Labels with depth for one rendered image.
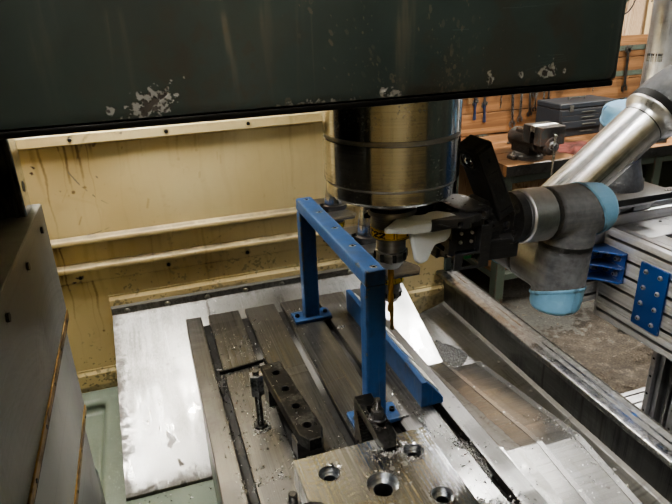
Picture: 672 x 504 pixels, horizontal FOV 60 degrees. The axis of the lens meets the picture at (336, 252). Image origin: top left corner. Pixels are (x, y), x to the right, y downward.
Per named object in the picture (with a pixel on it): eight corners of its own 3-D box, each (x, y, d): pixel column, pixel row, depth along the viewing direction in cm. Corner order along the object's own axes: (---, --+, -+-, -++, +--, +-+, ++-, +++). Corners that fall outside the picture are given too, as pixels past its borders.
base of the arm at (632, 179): (614, 176, 173) (620, 143, 170) (656, 189, 160) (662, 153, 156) (573, 182, 169) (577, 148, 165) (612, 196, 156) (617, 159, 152)
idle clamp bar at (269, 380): (283, 385, 126) (281, 360, 123) (330, 462, 104) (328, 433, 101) (261, 391, 125) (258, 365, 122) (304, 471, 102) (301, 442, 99)
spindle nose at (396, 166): (318, 176, 77) (313, 83, 72) (435, 168, 79) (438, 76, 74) (334, 215, 62) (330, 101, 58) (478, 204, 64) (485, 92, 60)
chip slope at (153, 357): (393, 327, 203) (394, 258, 193) (510, 461, 141) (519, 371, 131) (126, 382, 178) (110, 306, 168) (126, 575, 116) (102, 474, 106)
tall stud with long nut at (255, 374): (266, 420, 116) (261, 365, 111) (269, 429, 113) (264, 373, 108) (252, 423, 115) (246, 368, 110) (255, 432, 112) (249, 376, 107)
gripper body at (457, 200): (450, 272, 74) (528, 261, 78) (456, 207, 70) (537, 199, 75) (420, 251, 80) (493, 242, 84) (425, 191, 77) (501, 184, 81)
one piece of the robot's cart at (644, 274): (632, 320, 157) (643, 260, 150) (658, 336, 149) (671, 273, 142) (628, 321, 156) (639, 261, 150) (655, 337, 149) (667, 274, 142)
